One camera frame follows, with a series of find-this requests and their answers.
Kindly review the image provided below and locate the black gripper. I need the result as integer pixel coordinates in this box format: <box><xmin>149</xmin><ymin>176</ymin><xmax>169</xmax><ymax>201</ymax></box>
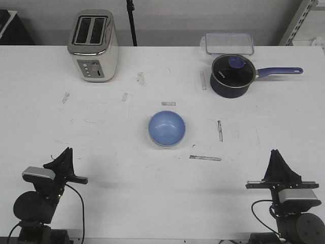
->
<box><xmin>245</xmin><ymin>149</ymin><xmax>319</xmax><ymax>190</ymax></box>
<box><xmin>43</xmin><ymin>147</ymin><xmax>88</xmax><ymax>201</ymax></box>

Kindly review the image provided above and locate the green bowl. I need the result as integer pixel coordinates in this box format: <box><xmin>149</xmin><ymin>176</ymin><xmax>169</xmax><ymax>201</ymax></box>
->
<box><xmin>148</xmin><ymin>135</ymin><xmax>184</xmax><ymax>148</ymax></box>

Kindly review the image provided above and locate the blue bowl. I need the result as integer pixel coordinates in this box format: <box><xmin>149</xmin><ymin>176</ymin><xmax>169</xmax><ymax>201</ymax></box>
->
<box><xmin>148</xmin><ymin>110</ymin><xmax>186</xmax><ymax>145</ymax></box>

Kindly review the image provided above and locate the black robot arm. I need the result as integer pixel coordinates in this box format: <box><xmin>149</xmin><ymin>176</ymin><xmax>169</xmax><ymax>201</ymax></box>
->
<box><xmin>7</xmin><ymin>147</ymin><xmax>88</xmax><ymax>243</ymax></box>
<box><xmin>245</xmin><ymin>149</ymin><xmax>324</xmax><ymax>243</ymax></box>

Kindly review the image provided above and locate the dark blue saucepan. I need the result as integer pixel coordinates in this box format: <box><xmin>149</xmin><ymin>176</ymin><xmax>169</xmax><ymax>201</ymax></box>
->
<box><xmin>210</xmin><ymin>54</ymin><xmax>303</xmax><ymax>99</ymax></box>

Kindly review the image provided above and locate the glass pot lid blue knob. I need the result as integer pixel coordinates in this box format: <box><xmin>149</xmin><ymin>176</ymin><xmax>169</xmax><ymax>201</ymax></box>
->
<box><xmin>212</xmin><ymin>54</ymin><xmax>256</xmax><ymax>87</ymax></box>

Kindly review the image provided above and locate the cream and chrome toaster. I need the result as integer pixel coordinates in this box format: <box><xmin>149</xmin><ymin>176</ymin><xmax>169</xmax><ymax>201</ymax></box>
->
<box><xmin>68</xmin><ymin>9</ymin><xmax>119</xmax><ymax>83</ymax></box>

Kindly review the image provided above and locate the clear plastic food container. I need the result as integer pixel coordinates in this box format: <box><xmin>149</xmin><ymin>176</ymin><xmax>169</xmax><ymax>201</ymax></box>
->
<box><xmin>198</xmin><ymin>33</ymin><xmax>254</xmax><ymax>63</ymax></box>

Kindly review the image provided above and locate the white metal shelf upright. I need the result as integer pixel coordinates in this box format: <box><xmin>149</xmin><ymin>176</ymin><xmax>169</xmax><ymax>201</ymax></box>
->
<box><xmin>278</xmin><ymin>0</ymin><xmax>318</xmax><ymax>46</ymax></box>

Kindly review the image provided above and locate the black tripod pole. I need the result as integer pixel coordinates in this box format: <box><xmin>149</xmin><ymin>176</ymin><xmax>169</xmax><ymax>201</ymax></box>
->
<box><xmin>126</xmin><ymin>0</ymin><xmax>138</xmax><ymax>46</ymax></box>

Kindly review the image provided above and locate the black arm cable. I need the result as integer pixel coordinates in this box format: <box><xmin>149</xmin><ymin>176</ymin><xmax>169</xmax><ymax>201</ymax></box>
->
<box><xmin>251</xmin><ymin>199</ymin><xmax>281</xmax><ymax>236</ymax></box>
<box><xmin>65</xmin><ymin>185</ymin><xmax>85</xmax><ymax>241</ymax></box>

